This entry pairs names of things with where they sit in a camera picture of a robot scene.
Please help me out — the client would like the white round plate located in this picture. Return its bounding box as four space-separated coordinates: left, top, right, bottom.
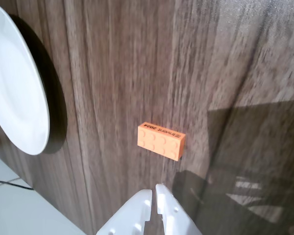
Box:
0 0 51 156

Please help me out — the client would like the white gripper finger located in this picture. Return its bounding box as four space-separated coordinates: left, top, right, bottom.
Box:
155 183 202 235
95 188 153 235

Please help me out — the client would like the orange lego block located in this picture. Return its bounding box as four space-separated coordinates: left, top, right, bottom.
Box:
137 121 187 161

